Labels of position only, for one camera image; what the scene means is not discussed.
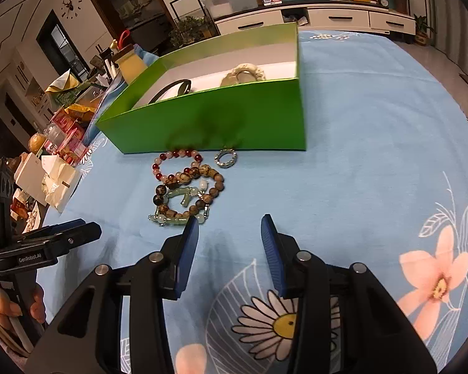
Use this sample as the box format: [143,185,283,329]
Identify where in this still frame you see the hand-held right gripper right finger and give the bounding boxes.
[261,214,439,374]

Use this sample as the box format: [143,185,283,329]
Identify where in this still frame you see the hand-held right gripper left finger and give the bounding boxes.
[25,215,200,374]

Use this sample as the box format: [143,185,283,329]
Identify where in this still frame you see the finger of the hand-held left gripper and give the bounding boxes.
[52,222,102,258]
[23,219,88,242]

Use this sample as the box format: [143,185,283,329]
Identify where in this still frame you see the pale green jade bracelet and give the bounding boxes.
[148,179,211,227]

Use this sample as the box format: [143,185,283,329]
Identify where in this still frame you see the brown bead bracelet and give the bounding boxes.
[153,164,225,221]

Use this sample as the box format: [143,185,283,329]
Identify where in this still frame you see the red and white bead bracelet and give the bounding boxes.
[152,149,203,182]

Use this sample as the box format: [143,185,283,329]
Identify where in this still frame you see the silver ring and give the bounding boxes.
[214,149,238,170]

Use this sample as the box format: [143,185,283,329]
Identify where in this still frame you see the green cardboard box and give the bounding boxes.
[95,22,308,154]

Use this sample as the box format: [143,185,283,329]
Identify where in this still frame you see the grey metal bangle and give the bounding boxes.
[154,79,193,104]

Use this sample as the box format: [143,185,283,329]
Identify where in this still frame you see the white wristwatch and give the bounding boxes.
[219,63,266,86]

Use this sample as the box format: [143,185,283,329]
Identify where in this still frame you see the cream soft tissue pack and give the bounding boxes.
[42,155,82,213]

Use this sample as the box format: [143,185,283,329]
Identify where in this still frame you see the white paper box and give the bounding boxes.
[15,153,51,205]

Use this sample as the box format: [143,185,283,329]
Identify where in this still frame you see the round brown fruit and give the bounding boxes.
[28,133,47,152]

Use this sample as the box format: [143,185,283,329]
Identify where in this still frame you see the pink snack packet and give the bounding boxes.
[58,136,88,160]

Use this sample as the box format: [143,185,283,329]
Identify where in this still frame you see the red snack packet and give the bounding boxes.
[51,109,86,137]

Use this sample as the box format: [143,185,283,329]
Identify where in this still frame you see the green paper bag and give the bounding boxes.
[45,69,82,106]

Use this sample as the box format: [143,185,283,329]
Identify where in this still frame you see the blue floral tablecloth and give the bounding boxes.
[39,29,468,374]

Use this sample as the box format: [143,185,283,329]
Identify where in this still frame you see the yellow bottle with brown lid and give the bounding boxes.
[115,29,149,84]

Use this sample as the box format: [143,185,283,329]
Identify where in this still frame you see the leafy potted plant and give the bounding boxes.
[169,16,215,49]

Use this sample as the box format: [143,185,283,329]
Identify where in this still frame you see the white television cabinet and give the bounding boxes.
[214,0,416,36]

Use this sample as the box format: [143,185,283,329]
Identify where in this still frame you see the clear plastic storage bin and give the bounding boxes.
[203,0,258,18]

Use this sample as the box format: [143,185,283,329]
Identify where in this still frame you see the small potted plant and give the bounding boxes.
[413,15,433,45]

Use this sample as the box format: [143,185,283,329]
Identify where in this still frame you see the black wall clock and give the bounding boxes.
[60,0,82,20]

